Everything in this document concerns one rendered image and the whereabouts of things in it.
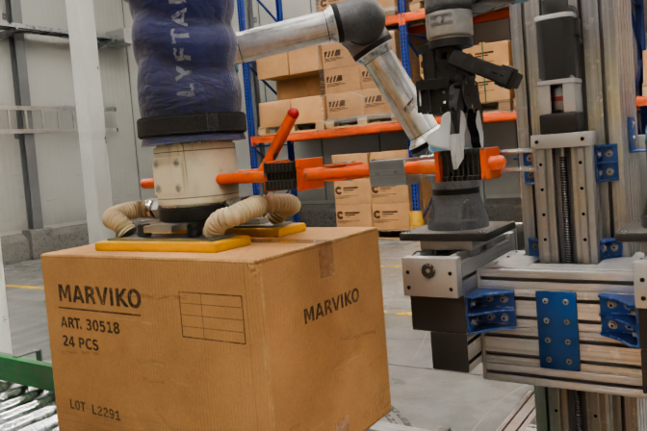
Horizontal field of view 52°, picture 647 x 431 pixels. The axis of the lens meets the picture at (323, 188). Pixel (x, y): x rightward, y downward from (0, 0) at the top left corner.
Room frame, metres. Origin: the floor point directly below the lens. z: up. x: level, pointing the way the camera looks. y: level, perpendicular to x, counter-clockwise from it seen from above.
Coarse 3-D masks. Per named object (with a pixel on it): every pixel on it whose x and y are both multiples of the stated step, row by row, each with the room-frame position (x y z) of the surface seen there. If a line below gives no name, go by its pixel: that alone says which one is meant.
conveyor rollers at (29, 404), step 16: (0, 384) 2.32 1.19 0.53; (16, 384) 2.28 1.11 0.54; (0, 400) 2.13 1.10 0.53; (16, 400) 2.09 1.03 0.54; (32, 400) 2.12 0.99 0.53; (48, 400) 2.08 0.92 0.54; (0, 416) 1.96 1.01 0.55; (16, 416) 1.99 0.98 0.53; (32, 416) 1.94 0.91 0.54; (48, 416) 1.97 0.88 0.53
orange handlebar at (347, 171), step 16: (432, 160) 1.10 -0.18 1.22; (496, 160) 1.04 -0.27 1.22; (224, 176) 1.33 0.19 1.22; (240, 176) 1.31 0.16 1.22; (256, 176) 1.29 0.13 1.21; (304, 176) 1.23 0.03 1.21; (320, 176) 1.21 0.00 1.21; (336, 176) 1.19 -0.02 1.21; (352, 176) 1.18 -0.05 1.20; (368, 176) 1.16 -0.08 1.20
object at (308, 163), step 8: (280, 160) 1.30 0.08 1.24; (288, 160) 1.32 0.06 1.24; (296, 160) 1.22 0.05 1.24; (304, 160) 1.24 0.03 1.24; (312, 160) 1.26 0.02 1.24; (320, 160) 1.28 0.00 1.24; (264, 168) 1.25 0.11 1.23; (272, 168) 1.24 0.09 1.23; (280, 168) 1.23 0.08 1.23; (288, 168) 1.22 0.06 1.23; (296, 168) 1.22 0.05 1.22; (264, 176) 1.26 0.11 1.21; (272, 176) 1.25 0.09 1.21; (280, 176) 1.24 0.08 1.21; (288, 176) 1.23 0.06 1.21; (296, 176) 1.23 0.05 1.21; (272, 184) 1.24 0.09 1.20; (280, 184) 1.23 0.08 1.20; (288, 184) 1.22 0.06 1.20; (296, 184) 1.22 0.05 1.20; (304, 184) 1.23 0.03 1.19; (312, 184) 1.25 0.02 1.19; (320, 184) 1.28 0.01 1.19
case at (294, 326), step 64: (64, 256) 1.37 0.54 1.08; (128, 256) 1.26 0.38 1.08; (192, 256) 1.18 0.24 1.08; (256, 256) 1.12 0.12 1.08; (320, 256) 1.22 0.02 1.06; (64, 320) 1.38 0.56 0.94; (128, 320) 1.27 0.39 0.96; (192, 320) 1.17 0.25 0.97; (256, 320) 1.09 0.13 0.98; (320, 320) 1.21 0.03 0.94; (384, 320) 1.41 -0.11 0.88; (64, 384) 1.39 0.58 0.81; (128, 384) 1.28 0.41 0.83; (192, 384) 1.18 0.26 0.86; (256, 384) 1.09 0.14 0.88; (320, 384) 1.20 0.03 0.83; (384, 384) 1.39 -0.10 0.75
